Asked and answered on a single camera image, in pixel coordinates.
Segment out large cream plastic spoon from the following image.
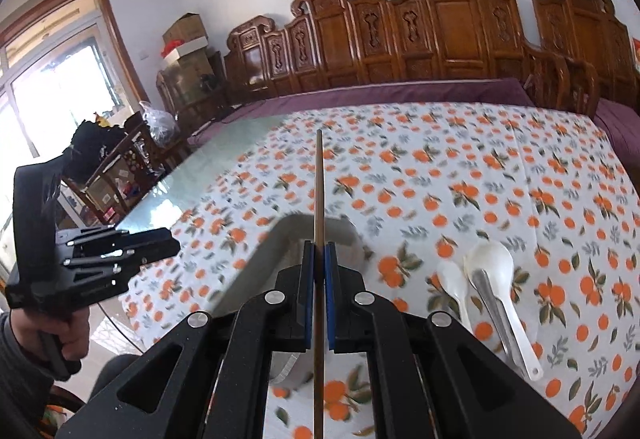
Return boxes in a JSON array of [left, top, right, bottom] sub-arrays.
[[463, 241, 544, 381]]

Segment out purple sofa cushion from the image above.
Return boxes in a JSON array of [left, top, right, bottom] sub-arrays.
[[189, 77, 534, 147]]

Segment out carved wooden armchair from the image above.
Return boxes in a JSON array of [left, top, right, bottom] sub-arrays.
[[533, 0, 639, 111]]

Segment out wooden chair left side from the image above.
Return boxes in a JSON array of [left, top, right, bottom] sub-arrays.
[[62, 112, 191, 223]]

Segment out cardboard box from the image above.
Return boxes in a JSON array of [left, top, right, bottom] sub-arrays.
[[163, 12, 207, 44]]

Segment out person's left forearm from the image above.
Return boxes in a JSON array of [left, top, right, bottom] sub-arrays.
[[0, 312, 53, 438]]

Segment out white plastic bag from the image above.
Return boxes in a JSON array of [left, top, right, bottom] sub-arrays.
[[140, 101, 179, 148]]

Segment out orange floral tablecloth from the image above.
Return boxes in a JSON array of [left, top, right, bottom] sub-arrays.
[[120, 103, 639, 438]]

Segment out person's left hand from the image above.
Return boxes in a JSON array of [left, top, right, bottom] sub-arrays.
[[10, 308, 90, 361]]

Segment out carved wooden long sofa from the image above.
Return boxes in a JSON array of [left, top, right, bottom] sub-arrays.
[[155, 0, 601, 131]]

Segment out purple armchair cushion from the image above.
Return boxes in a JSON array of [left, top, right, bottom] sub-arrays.
[[593, 99, 640, 162]]

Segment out small white plastic spoon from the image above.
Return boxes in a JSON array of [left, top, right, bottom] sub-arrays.
[[437, 260, 473, 332]]

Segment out grey metal rectangular tray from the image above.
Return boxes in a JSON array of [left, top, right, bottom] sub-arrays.
[[212, 214, 366, 390]]

